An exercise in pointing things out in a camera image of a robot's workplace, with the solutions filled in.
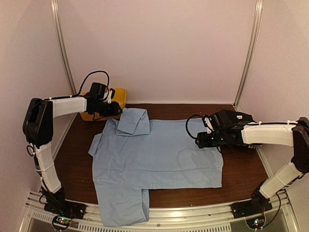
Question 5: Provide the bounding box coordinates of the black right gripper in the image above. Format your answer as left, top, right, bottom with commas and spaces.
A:
196, 130, 226, 149

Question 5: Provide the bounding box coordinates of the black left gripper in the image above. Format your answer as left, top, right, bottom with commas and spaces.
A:
93, 101, 123, 117

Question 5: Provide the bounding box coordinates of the yellow plastic basket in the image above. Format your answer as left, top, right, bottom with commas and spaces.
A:
80, 88, 126, 121

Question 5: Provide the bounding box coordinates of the black shirt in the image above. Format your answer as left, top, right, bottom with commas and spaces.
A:
226, 110, 254, 123

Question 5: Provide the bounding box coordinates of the light blue long sleeve shirt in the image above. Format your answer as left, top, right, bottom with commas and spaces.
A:
89, 108, 224, 227

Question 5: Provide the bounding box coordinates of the grey shirt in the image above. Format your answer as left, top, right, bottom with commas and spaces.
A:
248, 144, 262, 149

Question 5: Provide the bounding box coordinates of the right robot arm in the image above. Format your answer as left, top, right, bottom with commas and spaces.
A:
194, 110, 309, 214

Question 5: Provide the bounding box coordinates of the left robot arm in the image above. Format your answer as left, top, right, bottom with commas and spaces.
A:
23, 83, 127, 215

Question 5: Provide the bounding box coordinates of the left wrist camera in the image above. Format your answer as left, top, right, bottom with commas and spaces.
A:
106, 88, 115, 104

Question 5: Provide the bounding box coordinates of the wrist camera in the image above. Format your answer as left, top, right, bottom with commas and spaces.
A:
106, 88, 115, 104
202, 116, 213, 134

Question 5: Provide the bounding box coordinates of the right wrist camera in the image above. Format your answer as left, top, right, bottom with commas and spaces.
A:
202, 116, 213, 134

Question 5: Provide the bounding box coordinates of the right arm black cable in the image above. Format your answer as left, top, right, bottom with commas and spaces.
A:
185, 114, 206, 141

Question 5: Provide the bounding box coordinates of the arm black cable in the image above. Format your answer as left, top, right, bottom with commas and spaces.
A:
185, 114, 206, 141
76, 70, 111, 97

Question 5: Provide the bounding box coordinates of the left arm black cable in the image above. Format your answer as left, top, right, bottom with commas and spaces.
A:
76, 70, 111, 97

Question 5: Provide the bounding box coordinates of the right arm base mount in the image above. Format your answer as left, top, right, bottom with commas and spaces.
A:
230, 200, 273, 219

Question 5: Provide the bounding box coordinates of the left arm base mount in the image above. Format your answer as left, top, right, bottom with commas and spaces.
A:
44, 201, 86, 219

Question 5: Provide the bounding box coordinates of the aluminium front rail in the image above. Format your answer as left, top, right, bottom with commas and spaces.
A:
19, 194, 299, 232

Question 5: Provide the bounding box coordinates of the left aluminium frame post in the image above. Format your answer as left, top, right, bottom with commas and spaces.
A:
50, 0, 77, 95

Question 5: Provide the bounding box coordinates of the aluminium frame post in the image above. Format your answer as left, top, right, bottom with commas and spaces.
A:
50, 0, 77, 95
233, 0, 263, 111

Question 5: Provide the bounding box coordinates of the right aluminium frame post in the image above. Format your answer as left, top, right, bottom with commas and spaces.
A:
233, 0, 263, 111

